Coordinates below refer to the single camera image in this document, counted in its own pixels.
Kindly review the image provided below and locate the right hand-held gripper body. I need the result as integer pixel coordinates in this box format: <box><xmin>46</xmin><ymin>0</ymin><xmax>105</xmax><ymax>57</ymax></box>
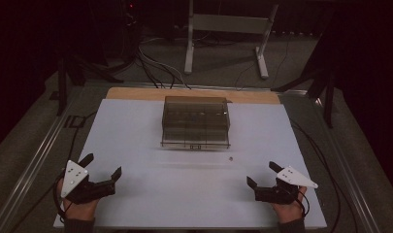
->
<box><xmin>254</xmin><ymin>165</ymin><xmax>319</xmax><ymax>206</ymax></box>

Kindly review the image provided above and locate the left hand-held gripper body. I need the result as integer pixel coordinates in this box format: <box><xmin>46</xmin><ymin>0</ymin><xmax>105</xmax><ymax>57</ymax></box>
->
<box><xmin>60</xmin><ymin>159</ymin><xmax>116</xmax><ymax>206</ymax></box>

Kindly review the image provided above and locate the clear plastic drawer organizer box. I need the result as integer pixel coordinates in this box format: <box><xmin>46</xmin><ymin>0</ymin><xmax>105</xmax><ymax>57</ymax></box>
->
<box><xmin>160</xmin><ymin>95</ymin><xmax>232</xmax><ymax>150</ymax></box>

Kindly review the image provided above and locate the person's right hand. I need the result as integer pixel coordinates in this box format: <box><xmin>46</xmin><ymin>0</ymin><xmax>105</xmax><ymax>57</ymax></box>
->
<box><xmin>271</xmin><ymin>185</ymin><xmax>309</xmax><ymax>224</ymax></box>

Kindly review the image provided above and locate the person's left hand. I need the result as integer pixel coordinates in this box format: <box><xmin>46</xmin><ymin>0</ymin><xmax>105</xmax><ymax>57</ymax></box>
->
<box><xmin>56</xmin><ymin>178</ymin><xmax>102</xmax><ymax>222</ymax></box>

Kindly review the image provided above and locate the black tripod stand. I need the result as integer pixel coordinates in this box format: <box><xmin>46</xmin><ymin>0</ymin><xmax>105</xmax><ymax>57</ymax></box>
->
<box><xmin>270</xmin><ymin>13</ymin><xmax>347</xmax><ymax>129</ymax></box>
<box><xmin>48</xmin><ymin>48</ymin><xmax>124</xmax><ymax>117</ymax></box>

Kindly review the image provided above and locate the wooden board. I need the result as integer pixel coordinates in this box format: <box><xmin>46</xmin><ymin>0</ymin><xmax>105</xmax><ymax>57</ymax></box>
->
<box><xmin>105</xmin><ymin>86</ymin><xmax>281</xmax><ymax>105</ymax></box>

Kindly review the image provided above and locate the black device with red light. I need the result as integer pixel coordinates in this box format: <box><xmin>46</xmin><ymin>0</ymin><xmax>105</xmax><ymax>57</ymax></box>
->
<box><xmin>119</xmin><ymin>0</ymin><xmax>142</xmax><ymax>43</ymax></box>

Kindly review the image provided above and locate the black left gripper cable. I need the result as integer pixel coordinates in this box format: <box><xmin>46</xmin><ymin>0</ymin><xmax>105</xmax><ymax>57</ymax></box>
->
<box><xmin>52</xmin><ymin>170</ymin><xmax>68</xmax><ymax>224</ymax></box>

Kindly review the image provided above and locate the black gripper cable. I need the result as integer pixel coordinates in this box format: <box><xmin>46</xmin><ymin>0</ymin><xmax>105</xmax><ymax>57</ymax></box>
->
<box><xmin>293</xmin><ymin>189</ymin><xmax>311</xmax><ymax>218</ymax></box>
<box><xmin>52</xmin><ymin>170</ymin><xmax>68</xmax><ymax>224</ymax></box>

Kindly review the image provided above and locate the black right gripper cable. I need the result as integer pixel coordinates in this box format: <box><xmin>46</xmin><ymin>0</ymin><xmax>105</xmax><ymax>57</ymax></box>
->
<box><xmin>293</xmin><ymin>189</ymin><xmax>311</xmax><ymax>218</ymax></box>

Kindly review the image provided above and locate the aluminium floor rail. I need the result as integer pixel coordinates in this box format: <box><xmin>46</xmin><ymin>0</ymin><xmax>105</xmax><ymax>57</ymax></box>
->
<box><xmin>0</xmin><ymin>84</ymin><xmax>88</xmax><ymax>233</ymax></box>
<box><xmin>305</xmin><ymin>90</ymin><xmax>392</xmax><ymax>233</ymax></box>

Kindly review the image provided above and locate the thin black floor cable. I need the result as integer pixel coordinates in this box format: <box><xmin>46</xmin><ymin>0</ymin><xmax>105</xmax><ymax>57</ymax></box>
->
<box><xmin>233</xmin><ymin>32</ymin><xmax>294</xmax><ymax>91</ymax></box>

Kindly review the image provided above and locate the bundle of black floor cables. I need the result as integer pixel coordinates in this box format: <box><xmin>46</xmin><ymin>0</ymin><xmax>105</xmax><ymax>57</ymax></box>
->
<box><xmin>134</xmin><ymin>48</ymin><xmax>192</xmax><ymax>90</ymax></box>

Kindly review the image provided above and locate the white floor cable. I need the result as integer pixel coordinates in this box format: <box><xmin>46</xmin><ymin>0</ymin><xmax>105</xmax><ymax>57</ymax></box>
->
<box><xmin>137</xmin><ymin>37</ymin><xmax>187</xmax><ymax>88</ymax></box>

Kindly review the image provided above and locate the white metal stand frame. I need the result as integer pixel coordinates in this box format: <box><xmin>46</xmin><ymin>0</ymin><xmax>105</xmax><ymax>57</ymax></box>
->
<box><xmin>183</xmin><ymin>0</ymin><xmax>279</xmax><ymax>81</ymax></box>

